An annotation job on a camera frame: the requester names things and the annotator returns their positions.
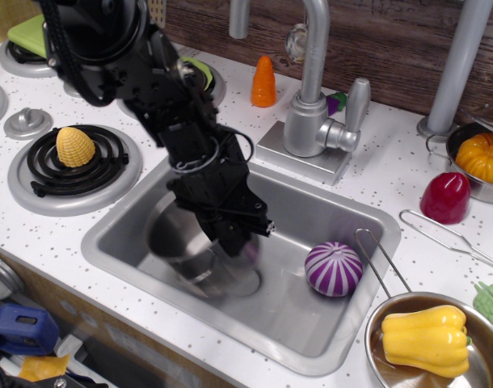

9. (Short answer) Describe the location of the silver oven knob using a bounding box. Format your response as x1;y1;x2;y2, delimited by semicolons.
0;258;25;300

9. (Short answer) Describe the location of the stainless steel sink basin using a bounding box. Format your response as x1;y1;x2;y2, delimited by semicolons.
81;161;401;376

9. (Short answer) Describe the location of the beige wall outlet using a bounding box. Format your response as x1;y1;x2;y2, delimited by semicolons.
148;0;167;28

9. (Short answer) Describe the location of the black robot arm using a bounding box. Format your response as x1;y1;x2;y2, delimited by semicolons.
40;1;274;255

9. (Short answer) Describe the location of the purple toy eggplant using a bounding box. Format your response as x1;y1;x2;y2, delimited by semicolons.
326;91;348;116

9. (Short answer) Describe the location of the yellow toy corn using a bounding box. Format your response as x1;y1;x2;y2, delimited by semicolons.
56;127;95;168

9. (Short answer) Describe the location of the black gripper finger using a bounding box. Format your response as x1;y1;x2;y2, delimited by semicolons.
197;214;259;256

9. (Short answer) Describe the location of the yellow toy bell pepper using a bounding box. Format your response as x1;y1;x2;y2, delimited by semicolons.
381;305;471;378

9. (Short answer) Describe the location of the purple striped toy onion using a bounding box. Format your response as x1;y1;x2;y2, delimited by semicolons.
304;242;364;297

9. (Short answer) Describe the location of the silver stove knob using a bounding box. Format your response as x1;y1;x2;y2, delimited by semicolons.
3;108;53;141

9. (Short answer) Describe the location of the black front stove burner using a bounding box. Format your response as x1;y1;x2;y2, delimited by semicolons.
7;124;142;217

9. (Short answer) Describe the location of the clear round faucet knob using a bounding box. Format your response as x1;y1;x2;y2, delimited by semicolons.
285;23;308;64

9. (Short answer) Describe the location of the grey vertical pole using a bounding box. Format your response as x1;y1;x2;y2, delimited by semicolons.
416;0;493;138

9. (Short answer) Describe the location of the yellow tape piece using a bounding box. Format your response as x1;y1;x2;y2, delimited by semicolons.
18;355;70;382

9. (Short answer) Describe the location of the silver toy faucet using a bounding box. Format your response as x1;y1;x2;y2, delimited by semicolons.
255;0;371;184

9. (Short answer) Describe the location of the red toy bell pepper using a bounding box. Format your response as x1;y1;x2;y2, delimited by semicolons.
419;172;471;225

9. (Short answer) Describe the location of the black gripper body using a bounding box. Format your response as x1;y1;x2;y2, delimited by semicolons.
165;133;275;237

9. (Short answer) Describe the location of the orange toy pumpkin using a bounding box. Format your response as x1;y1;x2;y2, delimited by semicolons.
455;133;493;184

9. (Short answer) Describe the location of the steel saucepan with long handle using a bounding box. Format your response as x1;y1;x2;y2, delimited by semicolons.
353;227;493;388

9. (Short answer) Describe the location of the stainless steel pot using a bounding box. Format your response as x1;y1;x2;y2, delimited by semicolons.
145;194;261;297

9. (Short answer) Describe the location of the green toy cutting board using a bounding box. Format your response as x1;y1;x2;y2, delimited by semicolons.
7;14;47;58

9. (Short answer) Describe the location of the silver pot lid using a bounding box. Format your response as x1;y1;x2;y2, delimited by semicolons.
181;57;213;91

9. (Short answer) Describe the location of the green toy vegetable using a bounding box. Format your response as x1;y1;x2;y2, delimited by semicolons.
473;282;493;325

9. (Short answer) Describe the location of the blue clamp tool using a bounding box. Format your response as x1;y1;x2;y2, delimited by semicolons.
0;304;60;356

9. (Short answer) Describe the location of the orange toy carrot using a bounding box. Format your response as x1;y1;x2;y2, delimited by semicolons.
251;56;277;108

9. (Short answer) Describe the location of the rear left stove burner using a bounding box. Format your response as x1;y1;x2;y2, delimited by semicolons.
0;40;57;78

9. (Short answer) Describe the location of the steel pot with handle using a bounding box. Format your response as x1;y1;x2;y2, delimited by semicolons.
426;122;493;204

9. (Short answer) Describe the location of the wire utensil handle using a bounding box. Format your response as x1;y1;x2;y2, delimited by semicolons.
399;209;493;267

